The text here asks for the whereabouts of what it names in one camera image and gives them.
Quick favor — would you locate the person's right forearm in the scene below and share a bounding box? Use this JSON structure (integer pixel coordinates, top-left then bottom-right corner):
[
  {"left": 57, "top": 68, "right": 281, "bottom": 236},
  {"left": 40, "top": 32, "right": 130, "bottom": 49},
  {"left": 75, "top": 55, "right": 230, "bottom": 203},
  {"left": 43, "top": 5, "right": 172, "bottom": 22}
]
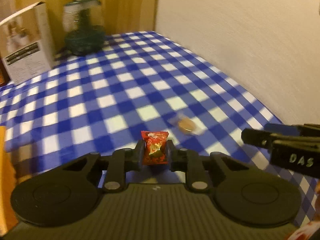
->
[{"left": 287, "top": 219, "right": 320, "bottom": 240}]

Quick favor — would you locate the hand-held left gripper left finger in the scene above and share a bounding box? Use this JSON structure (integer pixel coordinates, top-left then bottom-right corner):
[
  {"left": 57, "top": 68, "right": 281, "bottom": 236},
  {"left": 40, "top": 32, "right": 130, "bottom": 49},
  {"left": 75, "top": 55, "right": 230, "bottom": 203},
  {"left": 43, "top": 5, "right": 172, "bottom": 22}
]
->
[{"left": 60, "top": 139, "right": 146, "bottom": 192}]

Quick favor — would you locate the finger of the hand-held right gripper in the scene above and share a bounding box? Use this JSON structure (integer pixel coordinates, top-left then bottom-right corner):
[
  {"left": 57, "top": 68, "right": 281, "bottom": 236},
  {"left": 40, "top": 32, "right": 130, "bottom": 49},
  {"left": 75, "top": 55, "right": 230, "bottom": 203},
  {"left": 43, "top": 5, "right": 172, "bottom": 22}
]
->
[
  {"left": 241, "top": 128, "right": 320, "bottom": 149},
  {"left": 264, "top": 123, "right": 320, "bottom": 137}
]

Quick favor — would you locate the glass jar with green lid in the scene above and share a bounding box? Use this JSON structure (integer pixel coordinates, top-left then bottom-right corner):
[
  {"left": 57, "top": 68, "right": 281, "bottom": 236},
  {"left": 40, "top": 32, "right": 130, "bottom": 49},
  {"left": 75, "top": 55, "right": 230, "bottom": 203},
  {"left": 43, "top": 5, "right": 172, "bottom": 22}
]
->
[{"left": 62, "top": 0, "right": 106, "bottom": 56}]

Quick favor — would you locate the blue white checked tablecloth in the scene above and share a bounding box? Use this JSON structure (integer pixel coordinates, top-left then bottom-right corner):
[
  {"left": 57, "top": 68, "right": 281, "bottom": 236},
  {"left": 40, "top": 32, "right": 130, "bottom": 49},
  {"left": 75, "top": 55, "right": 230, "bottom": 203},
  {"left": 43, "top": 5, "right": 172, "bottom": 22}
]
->
[{"left": 0, "top": 31, "right": 318, "bottom": 230}]

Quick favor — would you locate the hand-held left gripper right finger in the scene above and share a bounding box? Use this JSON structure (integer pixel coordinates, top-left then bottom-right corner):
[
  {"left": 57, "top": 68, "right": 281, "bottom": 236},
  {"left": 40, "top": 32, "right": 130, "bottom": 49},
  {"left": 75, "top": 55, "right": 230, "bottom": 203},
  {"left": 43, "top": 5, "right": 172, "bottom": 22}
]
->
[{"left": 167, "top": 139, "right": 253, "bottom": 192}]

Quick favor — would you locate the orange plastic tray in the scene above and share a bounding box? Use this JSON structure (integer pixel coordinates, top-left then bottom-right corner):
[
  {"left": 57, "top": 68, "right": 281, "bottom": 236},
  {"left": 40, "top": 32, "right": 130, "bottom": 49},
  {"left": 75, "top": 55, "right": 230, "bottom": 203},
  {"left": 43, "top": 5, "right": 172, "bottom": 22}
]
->
[{"left": 0, "top": 126, "right": 18, "bottom": 233}]

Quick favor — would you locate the yellow curtain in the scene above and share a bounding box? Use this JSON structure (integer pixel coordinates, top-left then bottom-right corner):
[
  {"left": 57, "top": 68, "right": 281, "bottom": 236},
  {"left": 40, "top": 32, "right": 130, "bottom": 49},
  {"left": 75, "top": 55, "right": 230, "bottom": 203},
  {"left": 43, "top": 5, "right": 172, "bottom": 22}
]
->
[{"left": 14, "top": 0, "right": 160, "bottom": 53}]

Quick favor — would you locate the white cardboard box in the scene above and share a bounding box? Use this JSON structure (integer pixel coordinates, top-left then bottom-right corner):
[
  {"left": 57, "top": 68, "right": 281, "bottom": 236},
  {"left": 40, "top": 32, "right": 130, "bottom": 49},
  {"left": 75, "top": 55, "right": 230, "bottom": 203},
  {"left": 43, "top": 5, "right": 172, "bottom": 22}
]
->
[{"left": 0, "top": 1, "right": 55, "bottom": 85}]

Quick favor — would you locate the sheer pale curtain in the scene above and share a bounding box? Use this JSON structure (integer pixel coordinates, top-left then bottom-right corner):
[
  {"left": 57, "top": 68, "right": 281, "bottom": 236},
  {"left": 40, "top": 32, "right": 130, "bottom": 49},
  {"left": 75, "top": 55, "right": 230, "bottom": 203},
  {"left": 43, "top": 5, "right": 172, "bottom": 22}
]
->
[{"left": 0, "top": 0, "right": 15, "bottom": 23}]

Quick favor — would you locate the red snack packet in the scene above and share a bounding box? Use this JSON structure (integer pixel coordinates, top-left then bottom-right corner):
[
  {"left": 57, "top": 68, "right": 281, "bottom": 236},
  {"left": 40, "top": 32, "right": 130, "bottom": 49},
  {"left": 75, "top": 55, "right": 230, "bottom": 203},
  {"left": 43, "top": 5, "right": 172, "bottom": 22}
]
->
[{"left": 141, "top": 131, "right": 169, "bottom": 166}]

